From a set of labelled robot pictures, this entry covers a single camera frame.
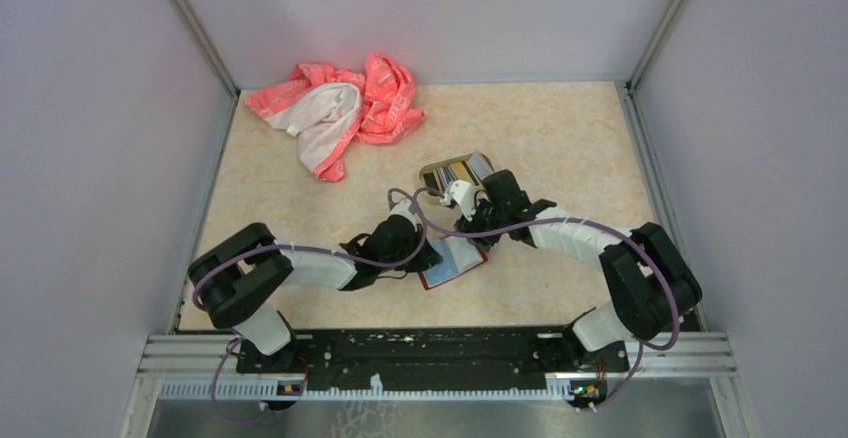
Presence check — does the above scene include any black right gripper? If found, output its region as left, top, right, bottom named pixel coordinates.
left=455, top=192, right=508, bottom=251

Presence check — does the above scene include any red card holder wallet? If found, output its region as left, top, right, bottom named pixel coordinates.
left=418, top=235, right=488, bottom=291

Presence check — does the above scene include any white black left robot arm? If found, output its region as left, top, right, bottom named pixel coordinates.
left=187, top=214, right=443, bottom=372

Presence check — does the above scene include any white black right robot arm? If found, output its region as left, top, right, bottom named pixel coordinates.
left=443, top=170, right=703, bottom=370

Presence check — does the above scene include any beige oval card tray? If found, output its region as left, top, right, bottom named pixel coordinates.
left=419, top=151, right=496, bottom=203

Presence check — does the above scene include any pink white crumpled cloth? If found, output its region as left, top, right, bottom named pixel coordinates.
left=244, top=52, right=426, bottom=182

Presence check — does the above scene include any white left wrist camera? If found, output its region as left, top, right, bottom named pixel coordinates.
left=389, top=198, right=423, bottom=227

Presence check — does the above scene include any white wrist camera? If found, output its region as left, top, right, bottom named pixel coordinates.
left=440, top=180, right=476, bottom=221
left=389, top=198, right=423, bottom=227

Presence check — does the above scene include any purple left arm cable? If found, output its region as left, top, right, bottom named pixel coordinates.
left=192, top=187, right=432, bottom=426

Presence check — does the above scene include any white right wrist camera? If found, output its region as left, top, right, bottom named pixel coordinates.
left=440, top=180, right=476, bottom=221

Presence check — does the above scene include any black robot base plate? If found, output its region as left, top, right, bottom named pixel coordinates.
left=236, top=325, right=629, bottom=391

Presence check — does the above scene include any white slotted cable duct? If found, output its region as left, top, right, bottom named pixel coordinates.
left=159, top=375, right=575, bottom=402

